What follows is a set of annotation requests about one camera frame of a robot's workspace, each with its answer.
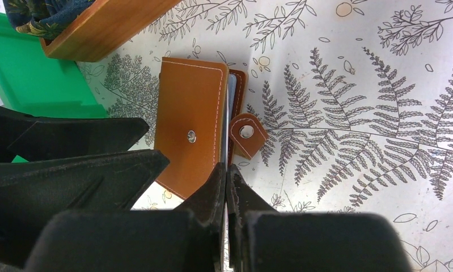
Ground brown leather card holder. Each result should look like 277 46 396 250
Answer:
154 57 268 199

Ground orange wooden compartment tray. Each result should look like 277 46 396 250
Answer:
40 0 179 62

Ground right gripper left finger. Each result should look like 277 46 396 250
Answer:
24 164 226 271

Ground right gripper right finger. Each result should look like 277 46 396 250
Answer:
226 165 411 271

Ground credit card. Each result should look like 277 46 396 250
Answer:
221 74 236 164

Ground green plastic card box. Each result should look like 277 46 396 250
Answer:
0 13 108 118

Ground black items in tray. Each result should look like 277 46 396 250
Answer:
3 0 95 40

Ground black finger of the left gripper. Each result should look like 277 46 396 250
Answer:
0 106 169 268

